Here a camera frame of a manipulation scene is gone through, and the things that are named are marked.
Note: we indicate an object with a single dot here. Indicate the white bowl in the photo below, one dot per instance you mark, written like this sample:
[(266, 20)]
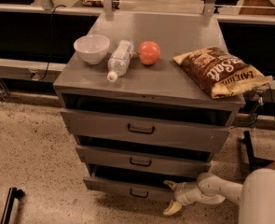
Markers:
[(92, 48)]

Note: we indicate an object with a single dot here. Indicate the grey middle drawer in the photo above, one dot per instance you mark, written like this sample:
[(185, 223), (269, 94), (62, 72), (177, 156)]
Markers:
[(142, 162)]

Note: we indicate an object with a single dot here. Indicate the clear plastic water bottle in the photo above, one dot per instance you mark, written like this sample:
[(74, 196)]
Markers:
[(119, 61)]

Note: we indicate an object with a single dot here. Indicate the grey drawer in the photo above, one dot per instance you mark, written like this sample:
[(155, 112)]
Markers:
[(156, 132), (142, 185), (142, 162)]

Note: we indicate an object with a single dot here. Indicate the grey metal drawer cabinet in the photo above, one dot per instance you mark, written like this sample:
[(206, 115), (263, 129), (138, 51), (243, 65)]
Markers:
[(160, 91)]

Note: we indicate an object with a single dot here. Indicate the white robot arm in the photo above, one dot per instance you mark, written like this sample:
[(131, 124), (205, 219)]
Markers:
[(255, 197)]

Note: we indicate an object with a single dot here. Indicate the black floor stand left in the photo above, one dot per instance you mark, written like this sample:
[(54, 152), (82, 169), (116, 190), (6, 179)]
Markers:
[(13, 194)]

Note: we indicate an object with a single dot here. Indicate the grey bottom drawer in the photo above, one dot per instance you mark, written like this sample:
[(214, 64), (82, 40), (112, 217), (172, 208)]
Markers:
[(142, 185)]

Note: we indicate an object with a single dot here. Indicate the brown yellow chip bag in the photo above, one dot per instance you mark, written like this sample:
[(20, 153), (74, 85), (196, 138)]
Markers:
[(219, 73)]

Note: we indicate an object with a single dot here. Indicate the grey top drawer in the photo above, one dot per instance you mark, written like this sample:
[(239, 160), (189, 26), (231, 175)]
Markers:
[(156, 132)]

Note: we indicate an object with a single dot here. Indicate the red apple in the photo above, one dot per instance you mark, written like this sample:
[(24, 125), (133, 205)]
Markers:
[(149, 52)]

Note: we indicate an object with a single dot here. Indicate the black floor stand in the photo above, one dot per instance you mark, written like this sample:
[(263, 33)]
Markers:
[(13, 194), (254, 162)]

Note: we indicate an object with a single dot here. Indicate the black floor stand right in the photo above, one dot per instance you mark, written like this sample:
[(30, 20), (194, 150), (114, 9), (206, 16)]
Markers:
[(254, 162)]

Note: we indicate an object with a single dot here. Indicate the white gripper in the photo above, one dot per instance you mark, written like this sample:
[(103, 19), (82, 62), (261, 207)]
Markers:
[(184, 192)]

